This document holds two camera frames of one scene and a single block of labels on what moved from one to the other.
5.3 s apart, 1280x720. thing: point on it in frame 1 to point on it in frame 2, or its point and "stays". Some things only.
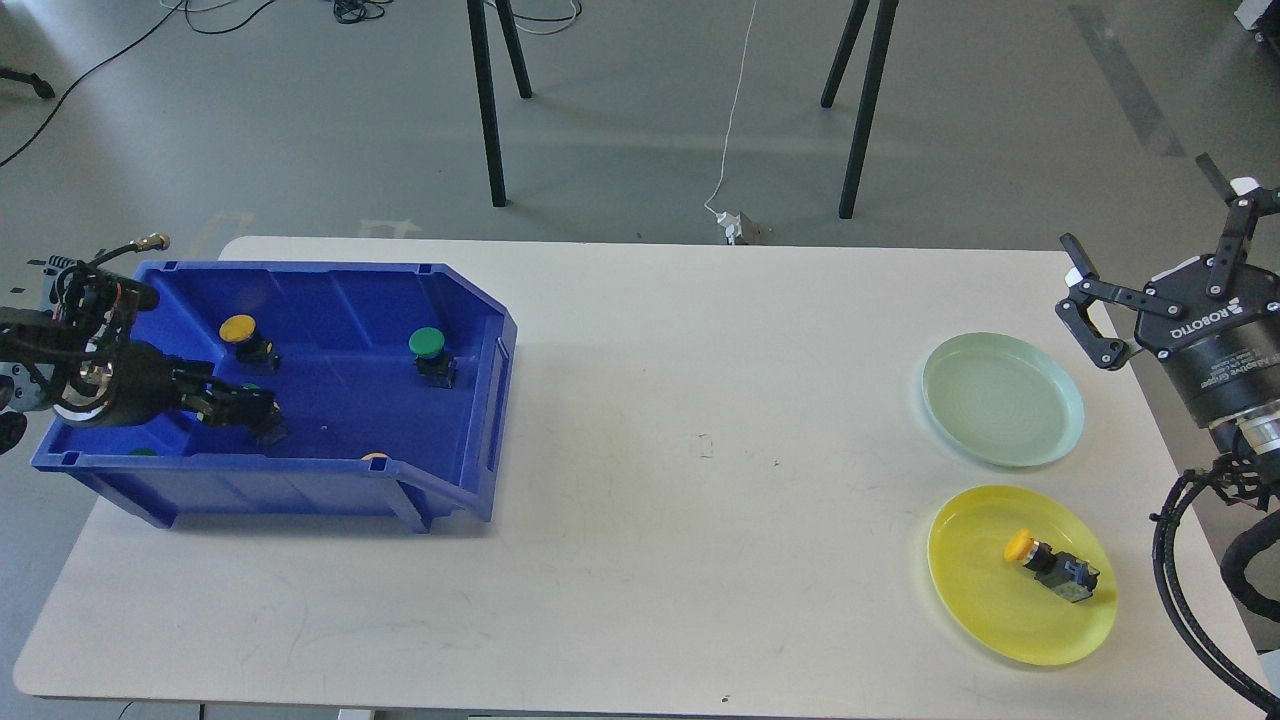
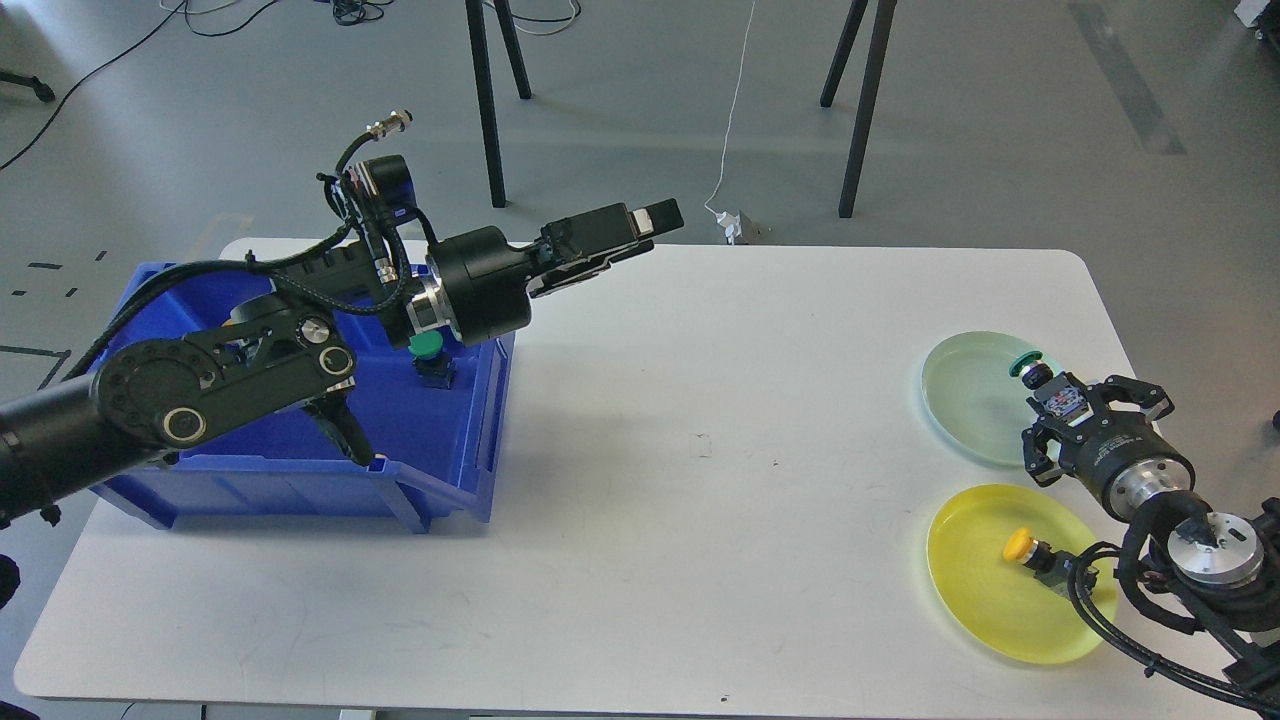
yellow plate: (1002, 604) stays
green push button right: (434, 366) stays
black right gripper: (1221, 346) to (1126, 461)
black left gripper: (127, 383) to (485, 280)
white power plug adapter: (733, 224) stays
